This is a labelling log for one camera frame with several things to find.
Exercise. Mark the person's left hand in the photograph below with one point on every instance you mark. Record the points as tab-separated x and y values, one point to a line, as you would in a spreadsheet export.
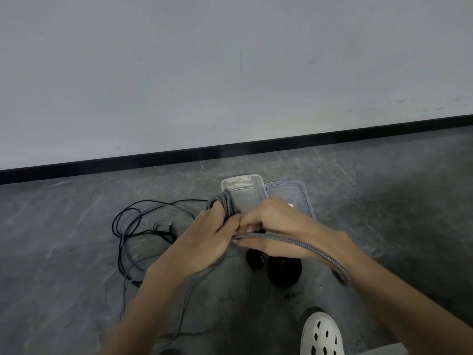
201	242

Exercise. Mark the person's right hand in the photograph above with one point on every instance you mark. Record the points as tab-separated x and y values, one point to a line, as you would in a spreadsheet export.
292	227

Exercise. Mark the person's right fingers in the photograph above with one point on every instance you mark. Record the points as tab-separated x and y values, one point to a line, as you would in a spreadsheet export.
251	222

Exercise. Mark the person's left thumb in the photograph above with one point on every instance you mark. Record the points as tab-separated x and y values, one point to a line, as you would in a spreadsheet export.
232	224

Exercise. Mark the person's left forearm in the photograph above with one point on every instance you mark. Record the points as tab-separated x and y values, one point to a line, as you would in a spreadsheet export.
147	314

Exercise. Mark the person's right forearm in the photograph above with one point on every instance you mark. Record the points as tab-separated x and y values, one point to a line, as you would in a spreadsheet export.
399	299

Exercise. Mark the clear plastic container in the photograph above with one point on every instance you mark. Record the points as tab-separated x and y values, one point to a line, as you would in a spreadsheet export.
245	190

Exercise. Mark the clear blue-rimmed container lid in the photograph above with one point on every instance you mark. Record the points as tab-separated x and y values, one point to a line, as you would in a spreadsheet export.
295	195

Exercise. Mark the black baseboard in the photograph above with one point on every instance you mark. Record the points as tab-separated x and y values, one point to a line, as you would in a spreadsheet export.
236	144

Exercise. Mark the white clog shoe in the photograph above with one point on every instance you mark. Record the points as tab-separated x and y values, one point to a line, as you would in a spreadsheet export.
320	336

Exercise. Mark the grey trouser leg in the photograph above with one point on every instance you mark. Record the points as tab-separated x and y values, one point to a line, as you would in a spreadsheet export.
373	350

